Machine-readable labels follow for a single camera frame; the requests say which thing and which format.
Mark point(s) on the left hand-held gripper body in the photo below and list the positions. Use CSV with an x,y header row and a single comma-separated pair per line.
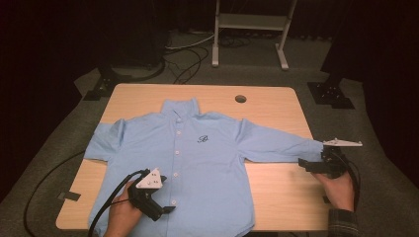
x,y
145,197

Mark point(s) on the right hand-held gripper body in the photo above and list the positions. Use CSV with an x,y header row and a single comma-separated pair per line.
x,y
334,163

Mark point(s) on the light blue button shirt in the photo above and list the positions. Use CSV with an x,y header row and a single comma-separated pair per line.
x,y
204,184

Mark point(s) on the person's right hand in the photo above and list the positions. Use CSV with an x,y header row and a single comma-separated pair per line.
x,y
339,192

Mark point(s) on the person's left hand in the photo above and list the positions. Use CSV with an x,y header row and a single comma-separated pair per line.
x,y
122,220

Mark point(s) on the black tape piece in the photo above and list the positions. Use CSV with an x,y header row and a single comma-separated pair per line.
x,y
69,196
326,199

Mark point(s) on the black stand base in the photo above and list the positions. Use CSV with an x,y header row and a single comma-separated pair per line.
x,y
105,84
331,95

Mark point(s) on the dark curtain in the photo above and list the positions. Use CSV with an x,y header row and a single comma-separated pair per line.
x,y
33,65
388,65

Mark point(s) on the large black equipment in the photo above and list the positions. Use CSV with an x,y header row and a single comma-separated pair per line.
x,y
138,49

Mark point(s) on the white metal stand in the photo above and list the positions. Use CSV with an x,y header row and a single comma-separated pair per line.
x,y
250,21

